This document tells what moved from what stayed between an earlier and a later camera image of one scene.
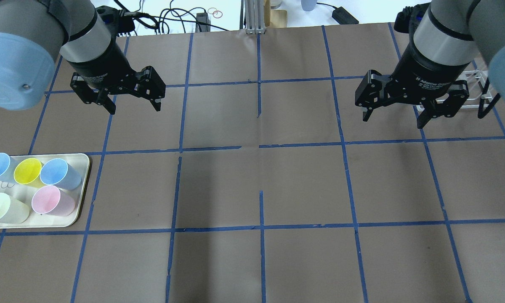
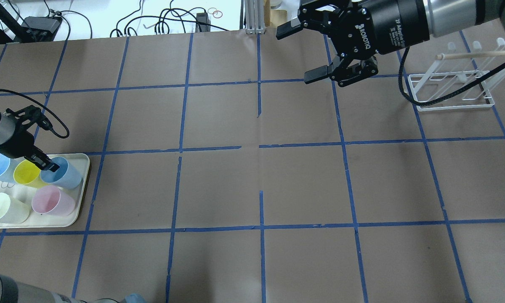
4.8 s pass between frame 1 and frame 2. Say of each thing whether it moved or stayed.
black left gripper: moved
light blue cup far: stayed
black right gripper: moved
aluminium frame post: stayed
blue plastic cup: stayed
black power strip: stayed
